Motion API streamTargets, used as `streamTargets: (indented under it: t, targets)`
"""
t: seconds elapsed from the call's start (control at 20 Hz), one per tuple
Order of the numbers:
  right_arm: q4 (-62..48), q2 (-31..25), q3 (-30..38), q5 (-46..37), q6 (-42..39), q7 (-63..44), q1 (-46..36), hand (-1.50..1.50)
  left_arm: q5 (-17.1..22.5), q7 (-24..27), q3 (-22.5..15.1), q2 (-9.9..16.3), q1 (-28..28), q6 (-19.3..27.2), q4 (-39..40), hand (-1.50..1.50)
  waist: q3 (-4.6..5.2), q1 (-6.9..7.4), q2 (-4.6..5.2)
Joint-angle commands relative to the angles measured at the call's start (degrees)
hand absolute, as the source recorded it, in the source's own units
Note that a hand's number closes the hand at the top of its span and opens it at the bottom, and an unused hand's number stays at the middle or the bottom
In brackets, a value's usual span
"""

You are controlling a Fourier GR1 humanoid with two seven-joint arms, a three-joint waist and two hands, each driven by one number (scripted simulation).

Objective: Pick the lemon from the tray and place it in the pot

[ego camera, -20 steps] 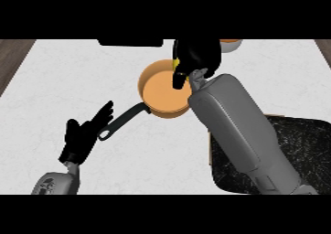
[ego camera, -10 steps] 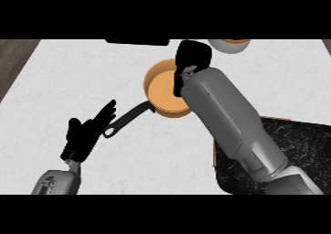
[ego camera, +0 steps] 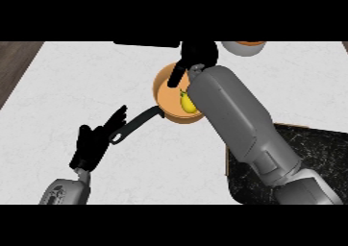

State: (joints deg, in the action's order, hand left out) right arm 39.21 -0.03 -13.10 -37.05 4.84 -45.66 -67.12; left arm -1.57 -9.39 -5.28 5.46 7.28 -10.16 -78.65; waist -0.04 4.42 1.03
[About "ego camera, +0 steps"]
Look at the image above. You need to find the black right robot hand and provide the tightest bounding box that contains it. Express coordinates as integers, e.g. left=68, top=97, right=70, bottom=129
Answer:
left=166, top=40, right=220, bottom=89

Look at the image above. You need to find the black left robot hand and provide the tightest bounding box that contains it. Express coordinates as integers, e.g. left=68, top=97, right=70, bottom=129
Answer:
left=68, top=104, right=129, bottom=173

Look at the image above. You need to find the yellow lemon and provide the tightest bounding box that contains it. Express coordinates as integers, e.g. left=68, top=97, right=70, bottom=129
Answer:
left=179, top=89, right=200, bottom=114

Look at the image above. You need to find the black marble tray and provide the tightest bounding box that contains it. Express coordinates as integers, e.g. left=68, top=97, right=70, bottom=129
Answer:
left=225, top=121, right=348, bottom=206

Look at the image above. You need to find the grey bowl with orange inside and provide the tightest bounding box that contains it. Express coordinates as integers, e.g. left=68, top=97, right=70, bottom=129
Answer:
left=220, top=40, right=268, bottom=58

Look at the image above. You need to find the orange pot with black handle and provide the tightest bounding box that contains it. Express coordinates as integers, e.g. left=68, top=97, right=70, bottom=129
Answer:
left=108, top=61, right=207, bottom=146

